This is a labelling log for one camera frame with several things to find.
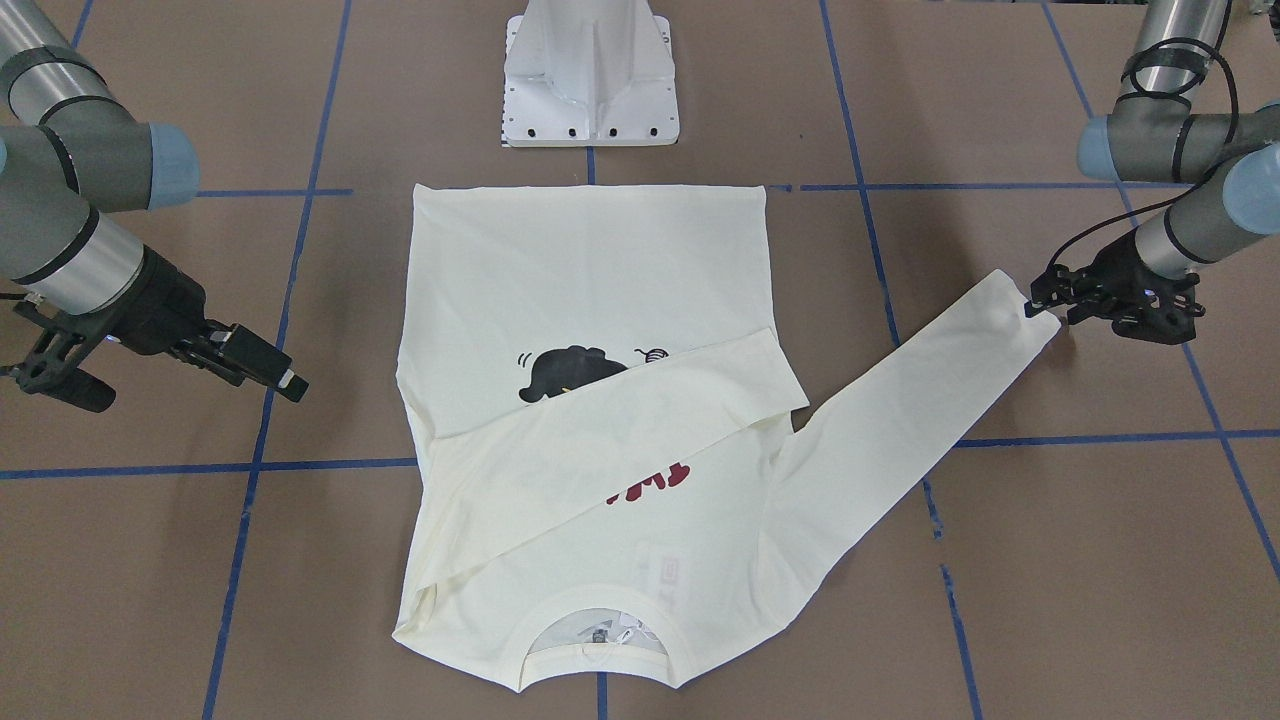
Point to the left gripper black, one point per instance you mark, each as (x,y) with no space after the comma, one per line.
(1116,266)

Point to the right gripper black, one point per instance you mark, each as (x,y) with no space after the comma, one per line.
(163,297)

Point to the cream long-sleeve cat shirt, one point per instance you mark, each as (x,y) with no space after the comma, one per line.
(602,415)

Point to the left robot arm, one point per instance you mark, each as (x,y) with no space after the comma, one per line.
(1228,162)

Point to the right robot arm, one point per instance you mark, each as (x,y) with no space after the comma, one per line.
(75,157)

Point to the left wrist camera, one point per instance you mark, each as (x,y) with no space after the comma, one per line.
(1156,310)

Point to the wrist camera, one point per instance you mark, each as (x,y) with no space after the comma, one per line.
(1156,310)
(53,366)

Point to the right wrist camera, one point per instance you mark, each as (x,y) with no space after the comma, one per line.
(53,366)

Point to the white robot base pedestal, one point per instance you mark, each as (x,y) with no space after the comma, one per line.
(589,74)

